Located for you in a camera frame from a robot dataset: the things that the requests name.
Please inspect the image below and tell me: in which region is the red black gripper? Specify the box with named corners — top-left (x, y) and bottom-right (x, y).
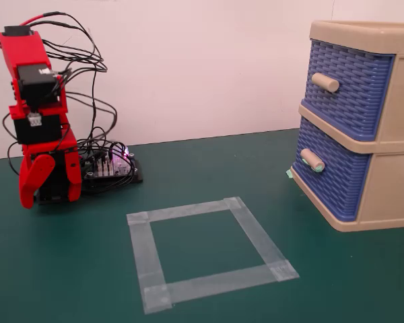
top-left (8, 104), bottom-right (83, 209)

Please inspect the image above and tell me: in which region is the blue woven-pattern drawer taped handle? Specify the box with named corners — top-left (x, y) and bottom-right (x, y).
top-left (290, 116), bottom-right (372, 222)

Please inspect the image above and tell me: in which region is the beige plastic drawer cabinet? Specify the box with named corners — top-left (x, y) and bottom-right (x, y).
top-left (291, 20), bottom-right (404, 233)

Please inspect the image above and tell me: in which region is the black controller board with LEDs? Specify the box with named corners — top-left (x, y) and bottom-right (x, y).
top-left (80, 140), bottom-right (144, 186)

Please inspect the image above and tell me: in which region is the translucent tape strip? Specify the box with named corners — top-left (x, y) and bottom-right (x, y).
top-left (126, 196), bottom-right (245, 227)
top-left (143, 262), bottom-right (300, 315)
top-left (223, 196), bottom-right (299, 282)
top-left (127, 215), bottom-right (173, 314)

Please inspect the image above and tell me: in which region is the black servo cable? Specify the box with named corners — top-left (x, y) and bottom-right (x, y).
top-left (80, 174), bottom-right (143, 194)
top-left (3, 113), bottom-right (21, 176)
top-left (42, 12), bottom-right (108, 73)
top-left (65, 90), bottom-right (119, 139)

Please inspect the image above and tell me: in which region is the red power wire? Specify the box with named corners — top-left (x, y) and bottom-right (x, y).
top-left (20, 11), bottom-right (67, 26)

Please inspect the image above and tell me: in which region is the blue woven-pattern drawer plain handle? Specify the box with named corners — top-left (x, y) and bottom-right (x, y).
top-left (303, 38), bottom-right (396, 141)

